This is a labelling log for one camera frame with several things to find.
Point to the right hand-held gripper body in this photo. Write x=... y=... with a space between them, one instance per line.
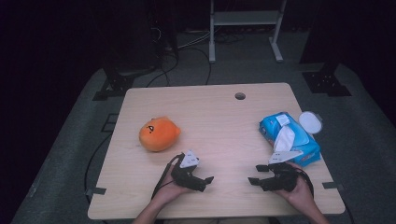
x=280 y=179

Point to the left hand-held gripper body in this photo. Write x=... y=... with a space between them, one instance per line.
x=186 y=179

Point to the white wet wipe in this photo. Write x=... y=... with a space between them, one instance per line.
x=285 y=140

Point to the blue wet wipe pack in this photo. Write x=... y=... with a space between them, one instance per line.
x=303 y=144

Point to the orange plush toy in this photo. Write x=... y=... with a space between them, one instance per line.
x=159 y=134

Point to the person's left hand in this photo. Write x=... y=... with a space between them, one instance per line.
x=169 y=189

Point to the person's right hand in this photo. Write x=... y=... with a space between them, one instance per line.
x=299 y=193

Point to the dark tape strip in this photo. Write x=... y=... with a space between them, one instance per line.
x=332 y=185
x=96 y=191

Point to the black stand base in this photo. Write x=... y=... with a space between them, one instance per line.
x=116 y=84
x=327 y=82

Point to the white metal stand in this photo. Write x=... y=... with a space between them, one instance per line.
x=244 y=18

